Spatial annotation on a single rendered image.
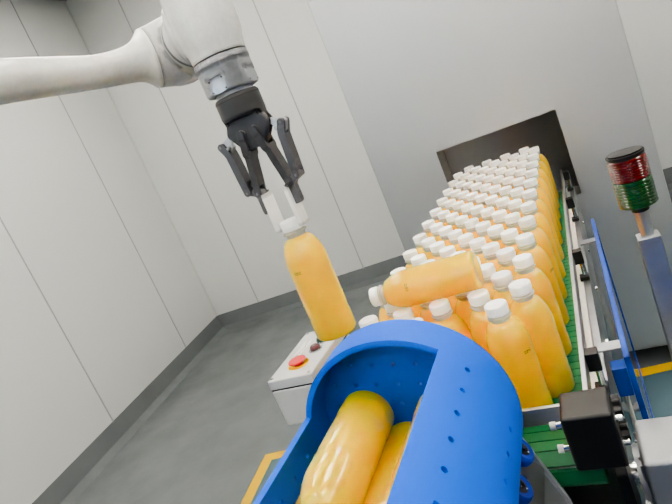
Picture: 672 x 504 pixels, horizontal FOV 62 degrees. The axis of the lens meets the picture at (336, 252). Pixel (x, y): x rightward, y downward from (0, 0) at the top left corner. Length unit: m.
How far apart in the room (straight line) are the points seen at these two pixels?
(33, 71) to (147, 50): 0.20
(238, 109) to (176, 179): 4.75
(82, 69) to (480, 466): 0.79
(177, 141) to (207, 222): 0.81
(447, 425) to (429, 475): 0.08
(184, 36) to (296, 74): 4.18
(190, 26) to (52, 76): 0.21
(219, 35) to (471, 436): 0.66
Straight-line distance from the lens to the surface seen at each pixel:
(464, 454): 0.58
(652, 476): 1.02
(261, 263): 5.52
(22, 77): 0.92
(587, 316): 1.36
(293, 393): 1.09
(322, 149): 5.08
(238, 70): 0.91
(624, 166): 1.09
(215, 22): 0.92
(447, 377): 0.65
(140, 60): 1.05
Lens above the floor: 1.50
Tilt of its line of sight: 12 degrees down
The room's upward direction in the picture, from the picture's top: 23 degrees counter-clockwise
